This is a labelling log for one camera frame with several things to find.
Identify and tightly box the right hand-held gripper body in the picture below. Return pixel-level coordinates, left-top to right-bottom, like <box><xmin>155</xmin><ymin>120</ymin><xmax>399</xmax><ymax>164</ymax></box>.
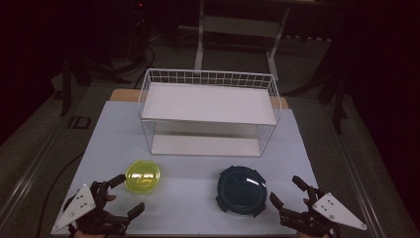
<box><xmin>278</xmin><ymin>185</ymin><xmax>368</xmax><ymax>238</ymax></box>

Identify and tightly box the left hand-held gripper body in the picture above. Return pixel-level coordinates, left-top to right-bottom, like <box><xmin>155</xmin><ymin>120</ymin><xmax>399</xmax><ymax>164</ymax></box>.
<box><xmin>51</xmin><ymin>180</ymin><xmax>131</xmax><ymax>238</ymax></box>

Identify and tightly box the yellow-green lidded container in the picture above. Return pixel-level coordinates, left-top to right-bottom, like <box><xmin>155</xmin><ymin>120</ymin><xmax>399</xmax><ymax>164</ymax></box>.
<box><xmin>124</xmin><ymin>160</ymin><xmax>161</xmax><ymax>195</ymax></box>

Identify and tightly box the white wire rack shelf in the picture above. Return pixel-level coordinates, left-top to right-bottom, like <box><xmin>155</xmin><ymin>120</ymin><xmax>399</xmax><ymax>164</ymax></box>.
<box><xmin>138</xmin><ymin>67</ymin><xmax>282</xmax><ymax>158</ymax></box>

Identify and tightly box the person's left hand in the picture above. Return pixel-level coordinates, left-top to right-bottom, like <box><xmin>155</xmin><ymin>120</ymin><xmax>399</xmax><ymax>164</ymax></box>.
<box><xmin>72</xmin><ymin>193</ymin><xmax>118</xmax><ymax>238</ymax></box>

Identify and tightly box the person's right hand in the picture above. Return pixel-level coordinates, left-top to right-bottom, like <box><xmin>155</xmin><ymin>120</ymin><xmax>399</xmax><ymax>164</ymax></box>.
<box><xmin>296</xmin><ymin>197</ymin><xmax>332</xmax><ymax>238</ymax></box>

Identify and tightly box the white table cover sheet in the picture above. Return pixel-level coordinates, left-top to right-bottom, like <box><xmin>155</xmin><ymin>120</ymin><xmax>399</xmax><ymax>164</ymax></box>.
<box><xmin>51</xmin><ymin>100</ymin><xmax>320</xmax><ymax>238</ymax></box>

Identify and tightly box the black floor socket plate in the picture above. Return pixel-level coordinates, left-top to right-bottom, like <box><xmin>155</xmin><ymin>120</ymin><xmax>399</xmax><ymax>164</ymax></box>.
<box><xmin>67</xmin><ymin>115</ymin><xmax>92</xmax><ymax>130</ymax></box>

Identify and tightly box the black stand leg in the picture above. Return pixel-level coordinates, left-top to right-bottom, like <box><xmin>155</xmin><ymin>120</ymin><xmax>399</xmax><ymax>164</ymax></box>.
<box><xmin>59</xmin><ymin>54</ymin><xmax>73</xmax><ymax>117</ymax></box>
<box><xmin>317</xmin><ymin>62</ymin><xmax>350</xmax><ymax>135</ymax></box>

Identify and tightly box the white metal stand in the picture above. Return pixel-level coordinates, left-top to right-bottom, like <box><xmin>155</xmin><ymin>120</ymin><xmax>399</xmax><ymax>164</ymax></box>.
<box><xmin>193</xmin><ymin>0</ymin><xmax>292</xmax><ymax>81</ymax></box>

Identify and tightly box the black floor cable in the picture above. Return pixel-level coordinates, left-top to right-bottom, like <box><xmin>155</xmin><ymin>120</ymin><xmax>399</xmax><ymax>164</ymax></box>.
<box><xmin>35</xmin><ymin>151</ymin><xmax>86</xmax><ymax>238</ymax></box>

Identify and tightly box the bundle of black cables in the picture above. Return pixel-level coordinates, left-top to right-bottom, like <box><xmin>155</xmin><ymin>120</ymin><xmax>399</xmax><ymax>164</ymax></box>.
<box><xmin>70</xmin><ymin>43</ymin><xmax>157</xmax><ymax>87</ymax></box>

